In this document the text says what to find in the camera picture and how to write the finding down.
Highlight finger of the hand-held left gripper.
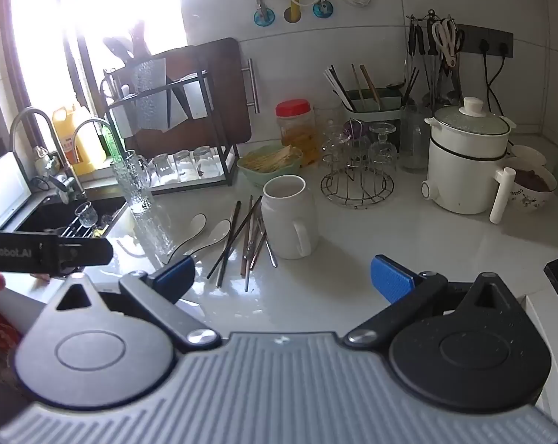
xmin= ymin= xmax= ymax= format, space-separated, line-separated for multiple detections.
xmin=52 ymin=236 xmax=114 ymax=278

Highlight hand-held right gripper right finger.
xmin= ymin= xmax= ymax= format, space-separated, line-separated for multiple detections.
xmin=344 ymin=254 xmax=522 ymax=350

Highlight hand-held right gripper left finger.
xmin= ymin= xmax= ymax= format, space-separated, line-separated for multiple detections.
xmin=54 ymin=255 xmax=221 ymax=351

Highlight black chopstick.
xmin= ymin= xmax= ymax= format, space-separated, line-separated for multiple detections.
xmin=207 ymin=195 xmax=264 ymax=280
xmin=216 ymin=203 xmax=261 ymax=287

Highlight dark brown chopstick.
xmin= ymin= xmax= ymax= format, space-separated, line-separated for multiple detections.
xmin=223 ymin=201 xmax=241 ymax=262

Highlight white ceramic jar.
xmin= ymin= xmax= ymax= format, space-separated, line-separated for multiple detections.
xmin=261 ymin=176 xmax=320 ymax=260

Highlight small glass cup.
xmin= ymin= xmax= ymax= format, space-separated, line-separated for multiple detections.
xmin=75 ymin=201 xmax=97 ymax=228

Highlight black kitchen sink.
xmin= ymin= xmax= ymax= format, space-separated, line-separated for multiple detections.
xmin=15 ymin=194 xmax=128 ymax=241

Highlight white plastic board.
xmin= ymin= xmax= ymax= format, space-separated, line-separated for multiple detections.
xmin=0 ymin=152 xmax=34 ymax=233

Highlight tall textured glass mug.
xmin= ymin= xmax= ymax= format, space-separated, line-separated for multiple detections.
xmin=110 ymin=149 xmax=156 ymax=215

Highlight yellow detergent bottle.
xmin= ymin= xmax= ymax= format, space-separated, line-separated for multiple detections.
xmin=52 ymin=104 xmax=108 ymax=175

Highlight inverted drinking glass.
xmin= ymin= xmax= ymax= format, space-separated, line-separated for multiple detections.
xmin=173 ymin=149 xmax=197 ymax=180
xmin=152 ymin=152 xmax=175 ymax=184
xmin=193 ymin=145 xmax=218 ymax=179

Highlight green bottle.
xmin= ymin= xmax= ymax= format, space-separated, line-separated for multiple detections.
xmin=101 ymin=122 xmax=128 ymax=164

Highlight crystal goblet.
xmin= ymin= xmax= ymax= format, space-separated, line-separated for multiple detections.
xmin=324 ymin=120 xmax=354 ymax=167
xmin=369 ymin=122 xmax=398 ymax=174

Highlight white electric pot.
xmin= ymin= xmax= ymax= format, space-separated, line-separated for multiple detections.
xmin=422 ymin=97 xmax=517 ymax=226

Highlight small chrome faucet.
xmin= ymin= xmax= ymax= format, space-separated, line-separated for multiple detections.
xmin=73 ymin=118 xmax=125 ymax=167

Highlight green plastic basket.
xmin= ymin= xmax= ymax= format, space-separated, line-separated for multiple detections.
xmin=237 ymin=144 xmax=304 ymax=189

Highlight white cutting board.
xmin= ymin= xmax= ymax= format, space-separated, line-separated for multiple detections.
xmin=186 ymin=70 xmax=213 ymax=121
xmin=109 ymin=95 xmax=138 ymax=138

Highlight textured glass pitcher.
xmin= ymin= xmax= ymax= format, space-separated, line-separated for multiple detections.
xmin=399 ymin=102 xmax=434 ymax=173

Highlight tall chrome faucet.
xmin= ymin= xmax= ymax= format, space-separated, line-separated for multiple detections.
xmin=10 ymin=107 xmax=88 ymax=204

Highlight purple lid jar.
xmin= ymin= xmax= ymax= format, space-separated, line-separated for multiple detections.
xmin=341 ymin=118 xmax=371 ymax=144

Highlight black dish rack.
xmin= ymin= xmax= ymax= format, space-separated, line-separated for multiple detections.
xmin=103 ymin=53 xmax=241 ymax=195

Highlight patterned bowl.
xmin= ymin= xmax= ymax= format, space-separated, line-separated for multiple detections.
xmin=503 ymin=157 xmax=558 ymax=213

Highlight clear glass tumbler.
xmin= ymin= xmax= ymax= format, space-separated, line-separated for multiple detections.
xmin=313 ymin=106 xmax=345 ymax=149

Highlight textured clear cutting board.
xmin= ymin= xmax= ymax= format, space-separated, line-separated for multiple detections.
xmin=130 ymin=57 xmax=169 ymax=131

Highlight green utensil holder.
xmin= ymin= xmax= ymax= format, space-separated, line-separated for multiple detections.
xmin=344 ymin=88 xmax=416 ymax=123

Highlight red lid plastic jar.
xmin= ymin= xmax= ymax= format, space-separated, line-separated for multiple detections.
xmin=275 ymin=98 xmax=317 ymax=166

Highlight white bowl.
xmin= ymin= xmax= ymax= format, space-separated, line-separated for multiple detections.
xmin=507 ymin=145 xmax=548 ymax=167

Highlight wooden cutting board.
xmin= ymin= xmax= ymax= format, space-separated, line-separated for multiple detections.
xmin=122 ymin=37 xmax=261 ymax=151

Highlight set of assorted chopsticks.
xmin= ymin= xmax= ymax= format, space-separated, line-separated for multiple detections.
xmin=324 ymin=64 xmax=420 ymax=112

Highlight dark cooking utensil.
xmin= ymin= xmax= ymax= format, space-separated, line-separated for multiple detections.
xmin=102 ymin=34 xmax=136 ymax=68
xmin=128 ymin=21 xmax=146 ymax=56

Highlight rack of hanging kitchen tools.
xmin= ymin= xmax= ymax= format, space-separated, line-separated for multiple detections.
xmin=406 ymin=9 xmax=464 ymax=105

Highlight window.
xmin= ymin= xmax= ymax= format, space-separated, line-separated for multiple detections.
xmin=0 ymin=0 xmax=187 ymax=158

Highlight wire glass rack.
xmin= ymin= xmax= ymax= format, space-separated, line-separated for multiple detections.
xmin=320 ymin=139 xmax=395 ymax=207

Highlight white handled scissors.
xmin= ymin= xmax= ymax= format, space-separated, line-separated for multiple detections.
xmin=432 ymin=18 xmax=460 ymax=71

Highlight black power cable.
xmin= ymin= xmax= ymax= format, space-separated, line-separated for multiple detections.
xmin=478 ymin=41 xmax=492 ymax=86
xmin=488 ymin=43 xmax=511 ymax=112

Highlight black wall socket strip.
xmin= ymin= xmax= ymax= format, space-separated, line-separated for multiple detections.
xmin=454 ymin=23 xmax=514 ymax=58

